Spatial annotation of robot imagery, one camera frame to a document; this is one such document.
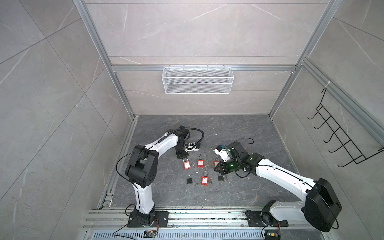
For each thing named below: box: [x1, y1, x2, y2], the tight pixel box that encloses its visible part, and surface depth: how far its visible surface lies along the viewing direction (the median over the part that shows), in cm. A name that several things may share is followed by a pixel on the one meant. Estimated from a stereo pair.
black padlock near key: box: [218, 172, 224, 181], surface depth 89 cm
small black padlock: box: [186, 174, 193, 184], surface depth 88 cm
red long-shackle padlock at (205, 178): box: [201, 170, 210, 186], surface depth 87 cm
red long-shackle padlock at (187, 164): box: [182, 157, 192, 170], surface depth 92 cm
